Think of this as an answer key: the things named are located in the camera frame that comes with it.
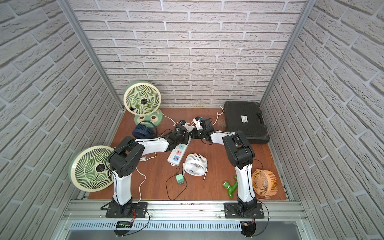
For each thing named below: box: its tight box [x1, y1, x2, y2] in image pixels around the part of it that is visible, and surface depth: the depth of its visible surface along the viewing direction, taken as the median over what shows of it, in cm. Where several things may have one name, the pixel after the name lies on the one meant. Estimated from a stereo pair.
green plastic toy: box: [222, 175, 238, 199], surface depth 81 cm
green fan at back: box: [123, 80, 163, 127], surface depth 94 cm
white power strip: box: [167, 135, 192, 167], surface depth 91 cm
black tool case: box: [224, 101, 270, 144], surface depth 106 cm
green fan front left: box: [68, 145, 115, 192], surface depth 74 cm
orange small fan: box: [252, 168, 279, 199], surface depth 75 cm
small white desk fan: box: [183, 153, 208, 181], surface depth 81 cm
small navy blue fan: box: [132, 124, 155, 139], surface depth 96 cm
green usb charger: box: [175, 173, 185, 186], surface depth 84 cm
